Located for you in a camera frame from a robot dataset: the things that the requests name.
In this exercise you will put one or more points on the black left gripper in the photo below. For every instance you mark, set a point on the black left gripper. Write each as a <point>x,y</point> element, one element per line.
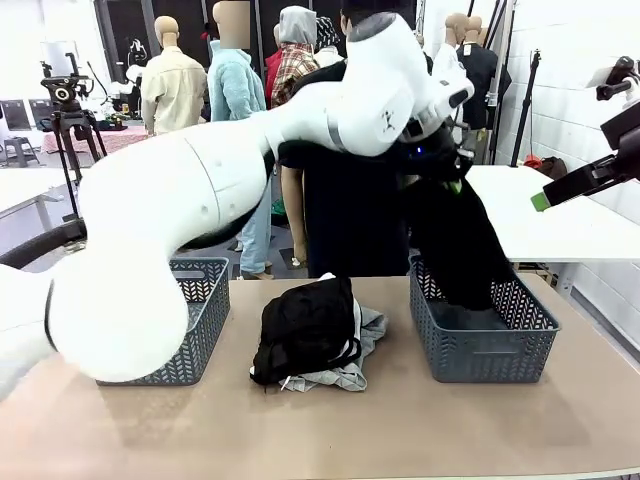
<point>435,150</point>

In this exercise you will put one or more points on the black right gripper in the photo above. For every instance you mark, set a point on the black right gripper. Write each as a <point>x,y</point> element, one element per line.
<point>627,145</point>

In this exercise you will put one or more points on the grey t-shirt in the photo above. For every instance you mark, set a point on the grey t-shirt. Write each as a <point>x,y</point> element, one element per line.
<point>372,325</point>

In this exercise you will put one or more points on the person's right forearm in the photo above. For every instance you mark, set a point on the person's right forearm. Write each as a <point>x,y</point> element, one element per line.
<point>294,210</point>

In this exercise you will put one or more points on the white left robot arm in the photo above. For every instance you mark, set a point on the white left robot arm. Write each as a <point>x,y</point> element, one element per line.
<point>150,190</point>

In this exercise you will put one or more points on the dark bag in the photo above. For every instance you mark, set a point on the dark bag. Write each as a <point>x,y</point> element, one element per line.
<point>552,167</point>

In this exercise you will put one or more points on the white table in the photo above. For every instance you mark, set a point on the white table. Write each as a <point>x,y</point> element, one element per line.
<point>565,230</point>
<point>25,187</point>

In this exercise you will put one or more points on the black light stand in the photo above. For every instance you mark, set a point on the black light stand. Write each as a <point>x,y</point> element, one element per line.
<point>525,115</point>

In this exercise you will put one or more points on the mannequin in black shirt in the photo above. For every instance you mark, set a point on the mannequin in black shirt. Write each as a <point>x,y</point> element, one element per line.
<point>482,85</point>

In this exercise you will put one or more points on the person in black t-shirt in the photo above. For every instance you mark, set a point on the person in black t-shirt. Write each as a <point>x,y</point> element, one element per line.
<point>350,215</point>

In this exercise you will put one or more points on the mannequin in white shirt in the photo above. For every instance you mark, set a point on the mannequin in white shirt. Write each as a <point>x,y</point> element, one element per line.
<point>450,50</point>

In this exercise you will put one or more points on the grey plastic lattice basket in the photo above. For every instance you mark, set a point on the grey plastic lattice basket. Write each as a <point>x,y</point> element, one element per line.
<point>490,350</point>
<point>205,300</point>

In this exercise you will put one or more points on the mannequin in patterned headscarf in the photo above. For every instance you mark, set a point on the mannequin in patterned headscarf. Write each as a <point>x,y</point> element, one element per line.
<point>327,40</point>

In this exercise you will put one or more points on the mannequin in plaid shirt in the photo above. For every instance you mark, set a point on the mannequin in plaid shirt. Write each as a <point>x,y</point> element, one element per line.
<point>292,65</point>

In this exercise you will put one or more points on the mannequin in light blue fleece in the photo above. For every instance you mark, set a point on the mannequin in light blue fleece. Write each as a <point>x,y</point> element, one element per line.
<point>235,90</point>

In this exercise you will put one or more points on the mannequin in beige shirt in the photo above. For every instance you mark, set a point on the mannequin in beige shirt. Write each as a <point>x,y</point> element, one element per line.
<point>172,90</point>

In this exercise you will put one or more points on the table with pink cloth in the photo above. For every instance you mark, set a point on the table with pink cloth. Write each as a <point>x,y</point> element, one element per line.
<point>120,137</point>

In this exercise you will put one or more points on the grey step stool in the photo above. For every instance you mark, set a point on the grey step stool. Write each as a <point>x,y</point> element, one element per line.
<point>20,150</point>

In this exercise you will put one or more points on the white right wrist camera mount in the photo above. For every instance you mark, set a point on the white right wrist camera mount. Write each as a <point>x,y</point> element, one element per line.
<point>610,80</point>

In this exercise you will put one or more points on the black camera tripod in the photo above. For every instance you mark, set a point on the black camera tripod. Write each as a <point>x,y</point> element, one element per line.
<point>70,130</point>

